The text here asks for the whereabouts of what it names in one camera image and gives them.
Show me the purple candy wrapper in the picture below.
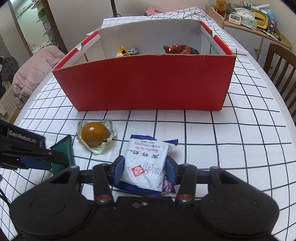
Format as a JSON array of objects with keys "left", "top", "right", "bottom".
[{"left": 162, "top": 174, "right": 176, "bottom": 194}]

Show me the green snack packet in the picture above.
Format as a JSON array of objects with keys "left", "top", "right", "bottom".
[{"left": 50, "top": 135, "right": 75, "bottom": 175}]

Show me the brown egg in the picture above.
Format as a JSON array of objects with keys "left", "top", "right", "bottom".
[{"left": 77, "top": 120, "right": 117, "bottom": 155}]

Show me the white blue milk candy packet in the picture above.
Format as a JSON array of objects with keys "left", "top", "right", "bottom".
[{"left": 114, "top": 135, "right": 178, "bottom": 196}]

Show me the yellow foil snack packet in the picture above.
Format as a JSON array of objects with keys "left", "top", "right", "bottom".
[{"left": 116, "top": 46, "right": 139, "bottom": 57}]

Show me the pink padded jacket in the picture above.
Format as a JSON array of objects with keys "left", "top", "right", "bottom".
[{"left": 12, "top": 45, "right": 65, "bottom": 109}]

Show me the white black grid tablecloth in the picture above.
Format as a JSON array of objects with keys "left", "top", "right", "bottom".
[{"left": 0, "top": 6, "right": 295, "bottom": 237}]

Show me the red white cardboard box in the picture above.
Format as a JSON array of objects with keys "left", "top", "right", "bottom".
[{"left": 53, "top": 19, "right": 236, "bottom": 111}]

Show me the red foil snack bag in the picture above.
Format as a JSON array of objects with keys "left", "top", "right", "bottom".
[{"left": 163, "top": 45, "right": 199, "bottom": 55}]

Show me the brown wooden chair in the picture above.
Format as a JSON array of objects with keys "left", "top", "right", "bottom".
[{"left": 263, "top": 42, "right": 296, "bottom": 105}]

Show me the white wooden side cabinet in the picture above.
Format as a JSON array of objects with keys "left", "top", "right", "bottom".
[{"left": 206, "top": 5, "right": 292, "bottom": 67}]

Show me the white digital timer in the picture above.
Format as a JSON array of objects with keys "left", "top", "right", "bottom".
[{"left": 228, "top": 13, "right": 242, "bottom": 26}]

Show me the pink item behind tablecloth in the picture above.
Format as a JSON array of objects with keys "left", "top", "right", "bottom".
[{"left": 144, "top": 8, "right": 161, "bottom": 16}]

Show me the yellow tissue box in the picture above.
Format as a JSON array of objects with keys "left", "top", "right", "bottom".
[{"left": 250, "top": 9, "right": 269, "bottom": 30}]

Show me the orange liquid bottle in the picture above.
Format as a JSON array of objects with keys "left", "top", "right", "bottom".
[{"left": 216, "top": 0, "right": 227, "bottom": 19}]

